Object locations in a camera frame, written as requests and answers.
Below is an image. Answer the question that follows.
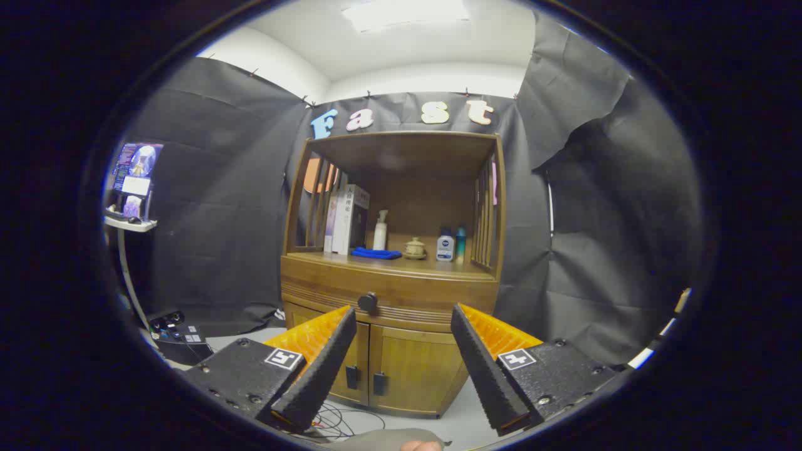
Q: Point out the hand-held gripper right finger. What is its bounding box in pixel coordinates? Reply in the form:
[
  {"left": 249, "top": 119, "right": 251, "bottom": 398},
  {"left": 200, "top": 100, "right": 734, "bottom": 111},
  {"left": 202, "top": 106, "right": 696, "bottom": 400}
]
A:
[{"left": 450, "top": 303, "right": 621, "bottom": 437}]

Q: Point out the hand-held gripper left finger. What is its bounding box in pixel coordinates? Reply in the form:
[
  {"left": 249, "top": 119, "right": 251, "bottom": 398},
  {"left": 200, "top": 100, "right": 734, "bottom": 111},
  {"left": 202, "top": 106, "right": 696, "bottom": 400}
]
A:
[{"left": 179, "top": 305, "right": 358, "bottom": 434}]

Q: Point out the wooden drawer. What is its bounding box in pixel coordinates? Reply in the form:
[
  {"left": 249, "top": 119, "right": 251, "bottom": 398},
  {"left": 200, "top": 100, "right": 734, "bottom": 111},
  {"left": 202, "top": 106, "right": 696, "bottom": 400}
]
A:
[{"left": 280, "top": 254, "right": 500, "bottom": 333}]

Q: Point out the wooden cabinet door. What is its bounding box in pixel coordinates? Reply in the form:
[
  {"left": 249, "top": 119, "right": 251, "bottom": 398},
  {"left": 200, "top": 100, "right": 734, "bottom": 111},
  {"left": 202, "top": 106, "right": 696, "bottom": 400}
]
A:
[
  {"left": 285, "top": 303, "right": 370, "bottom": 405},
  {"left": 368, "top": 324, "right": 469, "bottom": 415}
]

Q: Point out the wooden countertop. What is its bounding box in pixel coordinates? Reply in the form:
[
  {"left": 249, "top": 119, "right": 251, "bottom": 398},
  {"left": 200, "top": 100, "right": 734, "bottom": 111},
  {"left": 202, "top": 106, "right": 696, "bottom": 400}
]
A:
[{"left": 285, "top": 247, "right": 496, "bottom": 281}]

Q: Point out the wooden cabinet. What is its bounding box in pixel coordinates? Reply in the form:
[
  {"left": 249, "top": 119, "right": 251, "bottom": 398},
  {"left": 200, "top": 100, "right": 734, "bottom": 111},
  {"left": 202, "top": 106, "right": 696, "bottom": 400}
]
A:
[{"left": 279, "top": 130, "right": 506, "bottom": 419}]

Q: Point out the black equipment box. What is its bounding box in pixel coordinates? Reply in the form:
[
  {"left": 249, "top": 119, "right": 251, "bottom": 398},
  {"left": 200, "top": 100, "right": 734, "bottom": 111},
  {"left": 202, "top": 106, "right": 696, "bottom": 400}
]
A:
[{"left": 149, "top": 311, "right": 214, "bottom": 365}]

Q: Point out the thin purple book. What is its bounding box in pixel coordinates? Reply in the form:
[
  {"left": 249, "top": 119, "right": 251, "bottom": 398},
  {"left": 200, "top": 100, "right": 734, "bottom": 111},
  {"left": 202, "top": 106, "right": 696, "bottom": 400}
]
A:
[{"left": 323, "top": 191, "right": 339, "bottom": 253}]

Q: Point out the white book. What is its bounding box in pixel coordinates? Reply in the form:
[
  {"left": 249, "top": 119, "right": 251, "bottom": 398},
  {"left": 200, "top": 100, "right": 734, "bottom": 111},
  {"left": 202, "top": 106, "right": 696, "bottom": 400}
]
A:
[{"left": 331, "top": 184, "right": 370, "bottom": 256}]

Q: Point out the white stand shelf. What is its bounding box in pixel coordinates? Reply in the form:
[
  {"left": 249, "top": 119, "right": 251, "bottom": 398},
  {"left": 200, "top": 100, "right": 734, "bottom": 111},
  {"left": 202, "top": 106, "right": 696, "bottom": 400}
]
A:
[{"left": 103, "top": 215, "right": 157, "bottom": 326}]

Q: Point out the ceiling light panel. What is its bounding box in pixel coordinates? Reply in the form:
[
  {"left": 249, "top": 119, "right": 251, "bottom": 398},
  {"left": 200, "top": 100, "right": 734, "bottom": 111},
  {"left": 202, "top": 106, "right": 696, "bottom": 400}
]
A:
[{"left": 341, "top": 0, "right": 471, "bottom": 32}]

